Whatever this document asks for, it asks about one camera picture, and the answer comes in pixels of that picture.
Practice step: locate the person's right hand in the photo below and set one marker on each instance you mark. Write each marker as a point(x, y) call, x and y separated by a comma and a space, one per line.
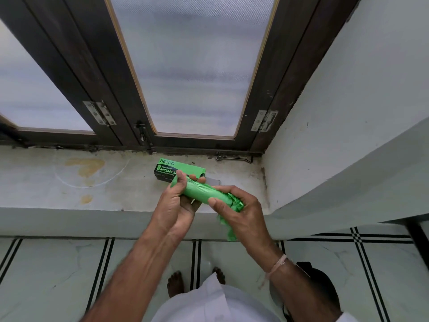
point(248, 224)

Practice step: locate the person's left hand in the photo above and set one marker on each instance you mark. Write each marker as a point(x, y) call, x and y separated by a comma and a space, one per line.
point(167, 214)

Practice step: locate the green garbage bag roll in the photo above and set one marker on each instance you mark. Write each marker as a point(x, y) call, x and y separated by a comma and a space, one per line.
point(197, 194)

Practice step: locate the green black garbage bag box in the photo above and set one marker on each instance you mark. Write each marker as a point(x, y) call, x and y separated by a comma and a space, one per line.
point(174, 165)

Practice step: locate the person's right forearm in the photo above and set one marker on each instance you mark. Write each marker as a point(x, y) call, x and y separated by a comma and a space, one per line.
point(305, 298)

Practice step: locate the person's left forearm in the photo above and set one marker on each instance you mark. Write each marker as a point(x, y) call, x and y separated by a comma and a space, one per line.
point(134, 278)

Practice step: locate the person's right foot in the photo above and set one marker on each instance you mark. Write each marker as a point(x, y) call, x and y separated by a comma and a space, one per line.
point(219, 274)

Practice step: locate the person's foot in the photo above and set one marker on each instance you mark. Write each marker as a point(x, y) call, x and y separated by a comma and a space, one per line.
point(219, 274)
point(175, 283)

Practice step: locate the person's left foot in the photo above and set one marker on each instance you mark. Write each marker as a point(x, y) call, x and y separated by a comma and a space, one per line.
point(175, 283)

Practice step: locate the pale thread wristband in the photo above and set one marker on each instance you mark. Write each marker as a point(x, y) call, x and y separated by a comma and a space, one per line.
point(276, 266)

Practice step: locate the dark window latch bolt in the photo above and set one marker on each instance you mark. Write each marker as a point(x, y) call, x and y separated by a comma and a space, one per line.
point(141, 134)

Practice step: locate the silver window hinge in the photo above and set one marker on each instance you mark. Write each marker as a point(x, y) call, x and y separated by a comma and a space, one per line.
point(264, 121)
point(99, 113)

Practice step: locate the white stone window sill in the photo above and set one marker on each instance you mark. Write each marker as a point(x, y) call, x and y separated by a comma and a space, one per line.
point(33, 184)

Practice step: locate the frosted glass window pane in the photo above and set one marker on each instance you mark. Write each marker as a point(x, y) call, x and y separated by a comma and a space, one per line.
point(30, 97)
point(197, 70)

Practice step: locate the dark wooden window frame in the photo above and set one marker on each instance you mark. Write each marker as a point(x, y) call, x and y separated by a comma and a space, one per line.
point(67, 63)

